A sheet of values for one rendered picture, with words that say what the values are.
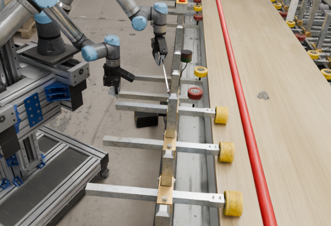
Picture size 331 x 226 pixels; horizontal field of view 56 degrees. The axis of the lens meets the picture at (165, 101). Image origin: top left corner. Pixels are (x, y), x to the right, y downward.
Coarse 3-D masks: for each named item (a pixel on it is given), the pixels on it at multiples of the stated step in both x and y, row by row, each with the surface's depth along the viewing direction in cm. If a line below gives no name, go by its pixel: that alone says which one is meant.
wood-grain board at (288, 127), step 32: (224, 0) 315; (256, 0) 321; (256, 32) 247; (288, 32) 250; (224, 64) 199; (256, 64) 201; (288, 64) 203; (224, 96) 168; (288, 96) 171; (320, 96) 173; (224, 128) 145; (256, 128) 146; (288, 128) 147; (320, 128) 149; (288, 160) 130; (320, 160) 130; (288, 192) 116; (320, 192) 116; (224, 224) 103; (256, 224) 104; (288, 224) 104; (320, 224) 105
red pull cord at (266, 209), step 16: (224, 32) 43; (240, 80) 32; (240, 96) 29; (240, 112) 28; (256, 144) 24; (256, 160) 22; (256, 176) 21; (256, 192) 21; (272, 208) 19; (272, 224) 18
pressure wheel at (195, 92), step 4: (192, 88) 172; (196, 88) 172; (188, 92) 169; (192, 92) 168; (196, 92) 169; (200, 92) 169; (188, 96) 170; (192, 96) 167; (196, 96) 167; (200, 96) 168
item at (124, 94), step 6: (120, 96) 173; (126, 96) 173; (132, 96) 173; (138, 96) 172; (144, 96) 172; (150, 96) 172; (156, 96) 172; (162, 96) 172; (168, 96) 172; (180, 96) 173; (186, 96) 173; (180, 102) 173; (186, 102) 173; (192, 102) 172
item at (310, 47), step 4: (276, 0) 347; (324, 0) 356; (328, 4) 345; (280, 8) 331; (296, 28) 278; (300, 32) 269; (304, 40) 258; (304, 44) 256; (308, 44) 248; (308, 48) 249; (312, 48) 242; (324, 52) 295; (324, 64) 220; (320, 68) 226; (324, 68) 220; (328, 68) 215
